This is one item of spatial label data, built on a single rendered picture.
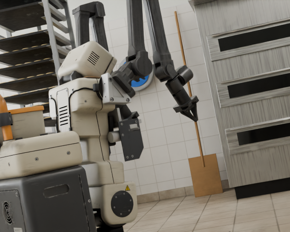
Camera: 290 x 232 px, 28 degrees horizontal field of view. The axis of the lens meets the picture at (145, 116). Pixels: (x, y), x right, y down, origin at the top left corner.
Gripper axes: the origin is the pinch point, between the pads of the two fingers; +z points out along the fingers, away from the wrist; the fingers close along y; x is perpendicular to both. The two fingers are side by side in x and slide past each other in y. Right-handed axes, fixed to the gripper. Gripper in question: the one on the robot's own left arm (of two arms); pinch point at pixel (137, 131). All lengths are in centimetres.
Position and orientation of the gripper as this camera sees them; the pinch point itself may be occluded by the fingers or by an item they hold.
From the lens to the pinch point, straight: 275.5
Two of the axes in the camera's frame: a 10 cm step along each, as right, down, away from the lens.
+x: -6.3, 5.7, -5.3
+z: 5.3, 8.1, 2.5
